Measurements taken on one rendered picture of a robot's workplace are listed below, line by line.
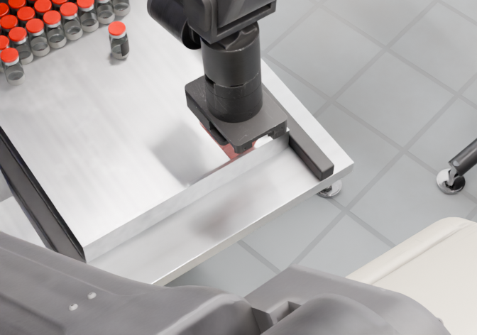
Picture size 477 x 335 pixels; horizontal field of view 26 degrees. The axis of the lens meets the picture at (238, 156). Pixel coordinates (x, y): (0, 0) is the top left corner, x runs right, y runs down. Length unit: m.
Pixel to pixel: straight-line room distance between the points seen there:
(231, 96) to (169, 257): 0.19
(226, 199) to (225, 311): 0.83
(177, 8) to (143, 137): 0.21
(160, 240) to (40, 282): 0.75
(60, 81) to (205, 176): 0.23
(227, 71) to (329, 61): 1.39
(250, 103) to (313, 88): 1.30
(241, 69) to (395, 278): 0.45
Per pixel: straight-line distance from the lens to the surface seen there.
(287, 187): 1.14
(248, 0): 0.93
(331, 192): 2.16
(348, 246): 2.11
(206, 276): 2.07
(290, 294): 0.30
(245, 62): 0.98
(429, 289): 0.56
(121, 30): 1.21
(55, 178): 1.16
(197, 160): 1.15
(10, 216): 1.14
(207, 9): 0.92
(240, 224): 1.11
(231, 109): 1.03
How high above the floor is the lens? 1.85
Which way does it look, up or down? 57 degrees down
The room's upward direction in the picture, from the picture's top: straight up
